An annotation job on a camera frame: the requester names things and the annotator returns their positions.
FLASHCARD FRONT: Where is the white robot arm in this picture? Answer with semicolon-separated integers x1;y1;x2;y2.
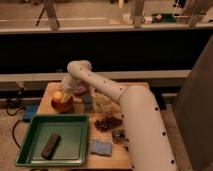
62;60;178;171

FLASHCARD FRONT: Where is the blue can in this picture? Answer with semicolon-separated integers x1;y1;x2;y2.
82;95;93;112

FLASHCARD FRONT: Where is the red bowl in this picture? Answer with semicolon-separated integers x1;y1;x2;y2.
51;97;73;113

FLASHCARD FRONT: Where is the small dark metallic object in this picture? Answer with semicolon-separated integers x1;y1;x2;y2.
112;129;125;144

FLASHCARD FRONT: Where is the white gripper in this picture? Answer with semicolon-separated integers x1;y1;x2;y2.
61;74;79;95

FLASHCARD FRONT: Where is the dark rectangular block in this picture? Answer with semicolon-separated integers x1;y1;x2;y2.
41;133;61;160

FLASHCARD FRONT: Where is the blue sponge cloth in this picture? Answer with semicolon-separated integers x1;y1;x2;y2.
91;140;112;156

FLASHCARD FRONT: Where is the green plastic tray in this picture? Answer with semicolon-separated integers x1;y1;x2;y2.
15;114;89;168

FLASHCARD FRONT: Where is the yellow red apple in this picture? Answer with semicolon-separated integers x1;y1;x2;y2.
52;91;72;103

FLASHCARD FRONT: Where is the bunch of dark grapes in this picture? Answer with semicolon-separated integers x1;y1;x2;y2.
94;116;122;132

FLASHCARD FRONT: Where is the purple bowl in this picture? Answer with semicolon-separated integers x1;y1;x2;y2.
73;82;89;96

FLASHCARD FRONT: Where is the blue box on floor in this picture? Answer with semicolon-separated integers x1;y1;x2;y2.
22;105;38;122

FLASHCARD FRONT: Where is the black cable on floor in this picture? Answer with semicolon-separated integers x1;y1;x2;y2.
4;87;25;149

